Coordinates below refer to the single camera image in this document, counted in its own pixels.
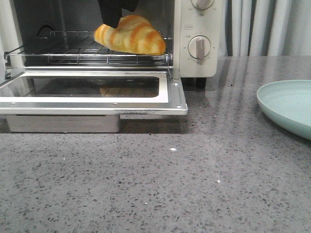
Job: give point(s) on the upper oven dial knob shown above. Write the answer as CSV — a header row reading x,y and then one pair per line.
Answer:
x,y
202,5

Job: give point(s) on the grey curtain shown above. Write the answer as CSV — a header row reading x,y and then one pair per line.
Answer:
x,y
265,28

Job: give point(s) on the light green round plate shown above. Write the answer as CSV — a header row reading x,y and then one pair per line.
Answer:
x,y
288,104

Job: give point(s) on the oven glass door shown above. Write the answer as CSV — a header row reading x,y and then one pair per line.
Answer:
x,y
92,92

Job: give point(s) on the lower oven dial knob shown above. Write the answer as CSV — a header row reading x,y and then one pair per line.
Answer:
x,y
199,47

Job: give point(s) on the oven door handle bar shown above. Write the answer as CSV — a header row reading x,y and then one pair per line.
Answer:
x,y
63,124

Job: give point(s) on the striped orange bread roll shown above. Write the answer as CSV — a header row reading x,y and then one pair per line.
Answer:
x,y
134,34

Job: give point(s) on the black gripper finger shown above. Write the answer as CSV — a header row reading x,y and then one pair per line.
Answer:
x,y
110,12
129,5

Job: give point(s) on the oven dial knob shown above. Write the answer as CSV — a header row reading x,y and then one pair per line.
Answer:
x,y
202,5
199,47

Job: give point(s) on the white toaster oven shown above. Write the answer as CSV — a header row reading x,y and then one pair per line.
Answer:
x,y
22,20

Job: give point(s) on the metal wire oven rack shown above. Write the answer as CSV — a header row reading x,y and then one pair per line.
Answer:
x,y
78,48

